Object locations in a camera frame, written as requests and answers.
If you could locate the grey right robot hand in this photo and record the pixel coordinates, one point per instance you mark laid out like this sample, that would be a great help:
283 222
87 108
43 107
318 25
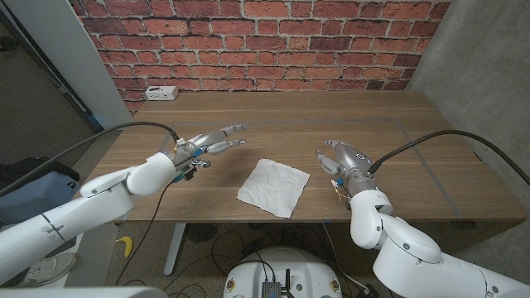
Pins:
352 159

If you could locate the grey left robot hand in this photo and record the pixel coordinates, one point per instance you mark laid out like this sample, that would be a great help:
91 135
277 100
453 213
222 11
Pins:
198 142

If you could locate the white tissue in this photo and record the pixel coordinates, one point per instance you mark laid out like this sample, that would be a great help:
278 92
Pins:
273 188

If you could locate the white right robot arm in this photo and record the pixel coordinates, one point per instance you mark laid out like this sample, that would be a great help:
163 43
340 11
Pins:
406 256

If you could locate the white robot shoulder housing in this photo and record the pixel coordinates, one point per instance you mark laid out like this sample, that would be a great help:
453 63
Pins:
83 293

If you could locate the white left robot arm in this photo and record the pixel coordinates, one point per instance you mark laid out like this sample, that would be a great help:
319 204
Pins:
103 198

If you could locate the small silver metal clip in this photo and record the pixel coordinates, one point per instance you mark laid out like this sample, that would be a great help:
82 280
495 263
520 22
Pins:
203 163

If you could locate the white power strip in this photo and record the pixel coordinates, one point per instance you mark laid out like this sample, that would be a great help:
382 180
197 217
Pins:
161 93

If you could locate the black round fan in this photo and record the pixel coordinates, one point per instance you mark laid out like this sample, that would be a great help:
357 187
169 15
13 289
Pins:
200 232

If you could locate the white table leg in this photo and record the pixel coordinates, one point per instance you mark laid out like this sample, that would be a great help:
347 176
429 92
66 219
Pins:
174 248

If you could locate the white robot torso base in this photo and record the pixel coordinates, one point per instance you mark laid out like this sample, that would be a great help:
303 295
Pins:
298 265

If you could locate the red brick printed backdrop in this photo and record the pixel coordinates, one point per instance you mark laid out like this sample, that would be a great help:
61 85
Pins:
265 41

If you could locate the black plug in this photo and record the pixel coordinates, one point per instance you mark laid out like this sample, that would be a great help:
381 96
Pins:
366 291

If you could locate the black antenna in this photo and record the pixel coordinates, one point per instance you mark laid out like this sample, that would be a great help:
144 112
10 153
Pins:
287 281

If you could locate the black bag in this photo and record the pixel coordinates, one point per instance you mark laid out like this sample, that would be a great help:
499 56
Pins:
58 170

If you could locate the small grey electronics box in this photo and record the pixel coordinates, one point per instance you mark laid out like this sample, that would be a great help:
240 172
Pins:
271 289

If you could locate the white sneaker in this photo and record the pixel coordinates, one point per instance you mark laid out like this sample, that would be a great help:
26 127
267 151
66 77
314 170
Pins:
45 269

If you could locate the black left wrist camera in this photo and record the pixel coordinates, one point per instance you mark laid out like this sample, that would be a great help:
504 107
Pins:
188 174

